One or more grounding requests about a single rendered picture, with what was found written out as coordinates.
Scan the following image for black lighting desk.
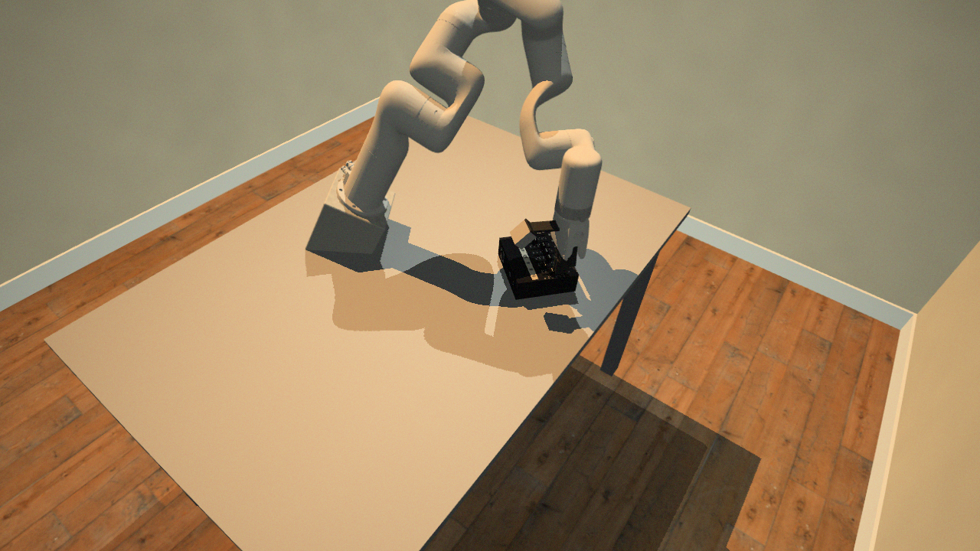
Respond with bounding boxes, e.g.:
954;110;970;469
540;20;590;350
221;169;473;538
498;232;579;300

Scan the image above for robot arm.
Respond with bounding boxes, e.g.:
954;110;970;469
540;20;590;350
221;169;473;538
336;0;602;222

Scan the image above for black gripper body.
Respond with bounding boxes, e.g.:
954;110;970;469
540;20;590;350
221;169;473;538
550;207;590;261

